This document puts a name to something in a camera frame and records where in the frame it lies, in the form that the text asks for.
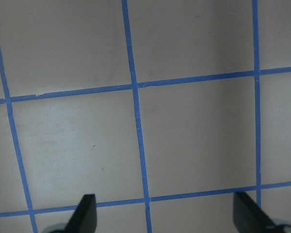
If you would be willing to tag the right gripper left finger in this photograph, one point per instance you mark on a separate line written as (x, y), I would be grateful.
(84, 218)

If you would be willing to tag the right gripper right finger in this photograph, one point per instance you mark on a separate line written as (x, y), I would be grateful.
(248, 217)

